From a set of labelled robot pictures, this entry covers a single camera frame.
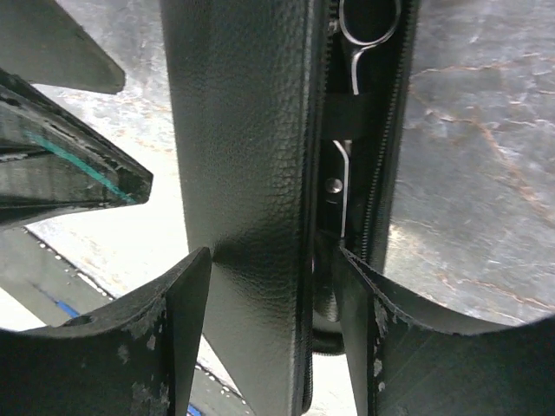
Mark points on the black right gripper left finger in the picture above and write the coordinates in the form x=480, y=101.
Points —
x=133, y=356

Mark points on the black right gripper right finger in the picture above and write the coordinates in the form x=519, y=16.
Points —
x=410, y=356

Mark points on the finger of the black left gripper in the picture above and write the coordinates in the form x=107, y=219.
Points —
x=54, y=164
x=42, y=43

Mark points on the black zippered tool case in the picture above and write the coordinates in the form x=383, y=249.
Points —
x=247, y=82

